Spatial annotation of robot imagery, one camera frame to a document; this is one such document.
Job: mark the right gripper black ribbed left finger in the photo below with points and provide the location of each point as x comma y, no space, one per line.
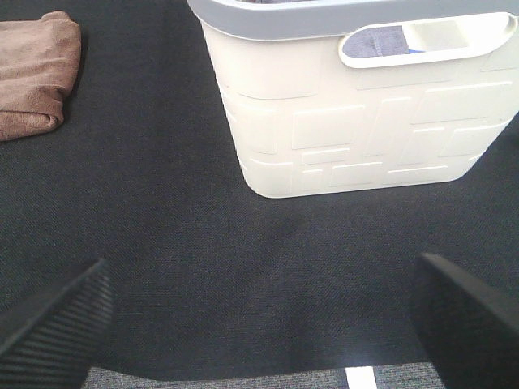
50,339

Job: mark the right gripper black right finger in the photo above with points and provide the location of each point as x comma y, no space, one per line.
468,329

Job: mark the cream laundry basket grey rim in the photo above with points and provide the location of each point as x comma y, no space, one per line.
306,119

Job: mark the blue-grey towel in basket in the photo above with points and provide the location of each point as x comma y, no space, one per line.
376,42

